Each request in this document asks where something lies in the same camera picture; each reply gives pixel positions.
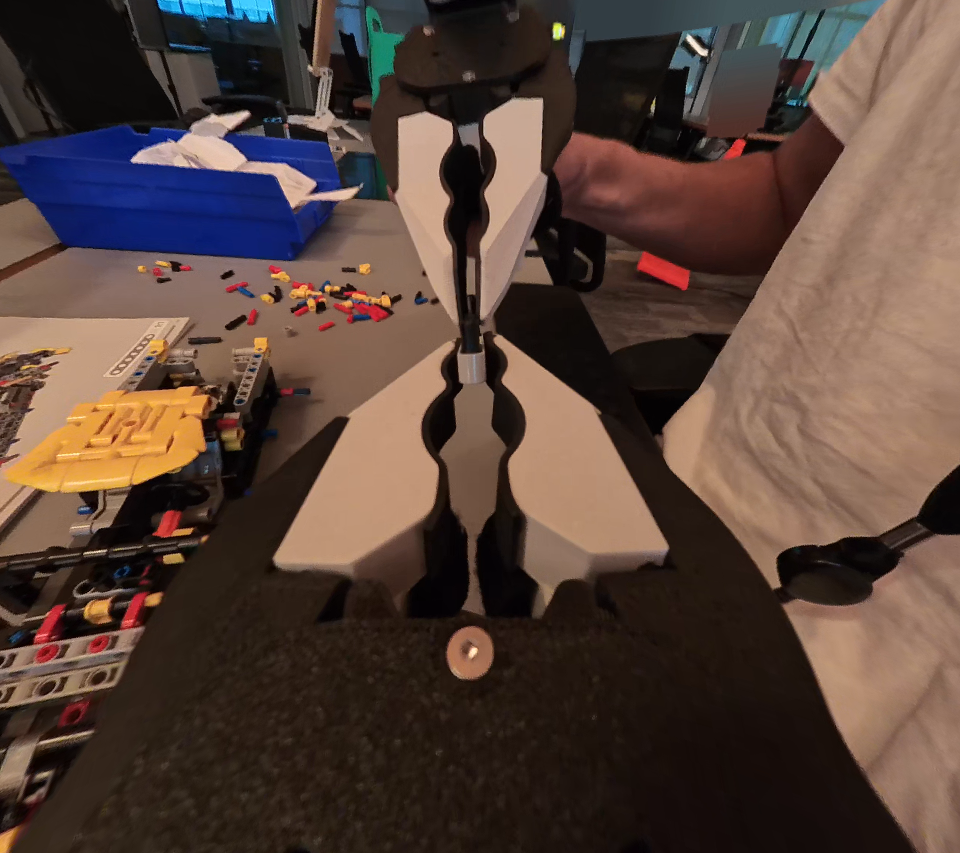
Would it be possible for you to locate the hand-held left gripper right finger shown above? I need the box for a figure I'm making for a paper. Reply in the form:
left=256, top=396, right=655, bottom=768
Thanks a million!
left=480, top=326, right=672, bottom=618

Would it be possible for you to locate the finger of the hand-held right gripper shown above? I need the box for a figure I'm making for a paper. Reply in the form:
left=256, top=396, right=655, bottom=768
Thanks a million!
left=471, top=97, right=549, bottom=329
left=396, top=112, right=470, bottom=325

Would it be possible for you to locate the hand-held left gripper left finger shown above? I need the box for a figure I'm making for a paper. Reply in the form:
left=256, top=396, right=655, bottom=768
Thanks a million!
left=270, top=334, right=470, bottom=618

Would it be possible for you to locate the person's right forearm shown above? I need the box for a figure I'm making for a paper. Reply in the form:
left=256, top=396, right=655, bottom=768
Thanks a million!
left=592, top=114, right=845, bottom=277

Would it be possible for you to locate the grey desk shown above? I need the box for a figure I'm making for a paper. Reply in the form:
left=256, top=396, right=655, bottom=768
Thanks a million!
left=0, top=193, right=556, bottom=644

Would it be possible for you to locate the desk lamp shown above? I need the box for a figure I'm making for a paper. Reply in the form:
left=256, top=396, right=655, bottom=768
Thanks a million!
left=288, top=0, right=384, bottom=142

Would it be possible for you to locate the person's right hand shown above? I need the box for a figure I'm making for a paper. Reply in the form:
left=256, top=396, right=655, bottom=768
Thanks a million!
left=553, top=134, right=605, bottom=224

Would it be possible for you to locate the green plastic bin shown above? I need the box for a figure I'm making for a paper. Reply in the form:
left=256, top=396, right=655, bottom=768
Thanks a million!
left=365, top=5, right=399, bottom=119

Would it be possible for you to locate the large scatter of coloured pins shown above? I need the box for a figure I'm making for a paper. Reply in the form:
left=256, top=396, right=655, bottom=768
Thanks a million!
left=221, top=260, right=444, bottom=348

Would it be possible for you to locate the black dimpled armrest pad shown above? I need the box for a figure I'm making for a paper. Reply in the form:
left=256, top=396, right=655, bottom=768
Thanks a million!
left=495, top=283, right=661, bottom=434

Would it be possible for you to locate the black office chair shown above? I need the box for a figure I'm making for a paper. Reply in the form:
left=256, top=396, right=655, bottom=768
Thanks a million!
left=573, top=31, right=687, bottom=153

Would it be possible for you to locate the orange traffic cone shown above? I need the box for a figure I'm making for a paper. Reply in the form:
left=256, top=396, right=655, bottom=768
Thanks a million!
left=636, top=136, right=747, bottom=292

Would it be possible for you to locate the crumpled white paper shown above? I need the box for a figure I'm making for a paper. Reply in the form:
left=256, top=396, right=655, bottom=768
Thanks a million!
left=131, top=110, right=365, bottom=213

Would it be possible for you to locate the black badge reel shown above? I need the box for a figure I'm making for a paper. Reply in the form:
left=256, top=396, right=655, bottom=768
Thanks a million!
left=774, top=466, right=960, bottom=607

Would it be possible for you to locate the partly built toy car model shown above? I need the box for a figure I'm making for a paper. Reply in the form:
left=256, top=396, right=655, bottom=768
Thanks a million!
left=0, top=337, right=312, bottom=817

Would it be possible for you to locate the blue plastic bin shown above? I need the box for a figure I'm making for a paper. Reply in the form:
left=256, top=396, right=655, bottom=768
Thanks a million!
left=0, top=124, right=342, bottom=262

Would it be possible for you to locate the open instruction booklet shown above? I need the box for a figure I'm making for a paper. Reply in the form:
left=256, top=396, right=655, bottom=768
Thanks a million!
left=0, top=316, right=192, bottom=532

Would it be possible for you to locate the dark board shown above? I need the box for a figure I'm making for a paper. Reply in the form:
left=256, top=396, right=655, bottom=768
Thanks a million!
left=0, top=0, right=181, bottom=142

